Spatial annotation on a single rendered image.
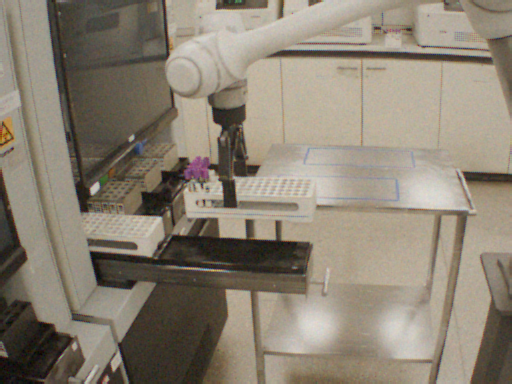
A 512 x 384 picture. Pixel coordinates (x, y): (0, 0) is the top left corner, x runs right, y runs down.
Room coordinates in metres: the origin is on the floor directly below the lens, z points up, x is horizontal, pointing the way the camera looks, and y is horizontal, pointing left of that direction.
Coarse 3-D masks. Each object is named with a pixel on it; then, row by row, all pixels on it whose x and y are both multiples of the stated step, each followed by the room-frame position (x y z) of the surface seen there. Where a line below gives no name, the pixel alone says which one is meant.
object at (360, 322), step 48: (288, 144) 1.68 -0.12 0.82; (336, 192) 1.28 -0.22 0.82; (384, 192) 1.26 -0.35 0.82; (432, 192) 1.24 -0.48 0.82; (432, 240) 1.55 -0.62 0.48; (336, 288) 1.59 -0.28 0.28; (384, 288) 1.56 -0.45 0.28; (288, 336) 1.34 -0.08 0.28; (336, 336) 1.32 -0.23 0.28; (384, 336) 1.29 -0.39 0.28; (432, 336) 1.26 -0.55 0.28
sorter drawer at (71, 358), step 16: (64, 336) 0.73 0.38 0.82; (48, 352) 0.68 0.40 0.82; (64, 352) 0.69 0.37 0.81; (80, 352) 0.74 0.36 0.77; (0, 368) 0.64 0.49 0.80; (16, 368) 0.64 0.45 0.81; (32, 368) 0.63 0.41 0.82; (48, 368) 0.64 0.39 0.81; (64, 368) 0.68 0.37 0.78; (80, 368) 0.72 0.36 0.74; (96, 368) 0.71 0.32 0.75
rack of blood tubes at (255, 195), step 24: (192, 192) 1.11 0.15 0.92; (216, 192) 1.11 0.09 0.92; (240, 192) 1.10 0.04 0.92; (264, 192) 1.09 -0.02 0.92; (288, 192) 1.07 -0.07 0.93; (312, 192) 1.06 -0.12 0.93; (192, 216) 1.11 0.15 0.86; (216, 216) 1.09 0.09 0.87; (240, 216) 1.08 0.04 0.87; (264, 216) 1.07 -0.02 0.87; (312, 216) 1.05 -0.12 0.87
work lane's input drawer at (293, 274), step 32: (96, 256) 1.04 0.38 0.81; (128, 256) 1.02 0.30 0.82; (160, 256) 1.02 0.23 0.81; (192, 256) 1.03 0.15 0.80; (224, 256) 1.02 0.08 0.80; (256, 256) 1.01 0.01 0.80; (288, 256) 1.00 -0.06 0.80; (224, 288) 0.96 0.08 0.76; (256, 288) 0.94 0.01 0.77; (288, 288) 0.92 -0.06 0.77
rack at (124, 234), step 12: (84, 216) 1.14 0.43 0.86; (96, 216) 1.13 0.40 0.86; (108, 216) 1.14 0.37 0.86; (120, 216) 1.13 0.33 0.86; (132, 216) 1.12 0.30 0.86; (84, 228) 1.07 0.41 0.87; (96, 228) 1.07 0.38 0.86; (108, 228) 1.07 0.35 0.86; (120, 228) 1.06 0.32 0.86; (132, 228) 1.06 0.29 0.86; (144, 228) 1.06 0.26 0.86; (156, 228) 1.06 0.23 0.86; (96, 240) 1.11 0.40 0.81; (108, 240) 1.11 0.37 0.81; (120, 240) 1.11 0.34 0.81; (132, 240) 1.02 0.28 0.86; (144, 240) 1.01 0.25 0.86; (156, 240) 1.05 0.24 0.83; (120, 252) 1.03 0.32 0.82; (132, 252) 1.02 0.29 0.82; (144, 252) 1.01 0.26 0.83
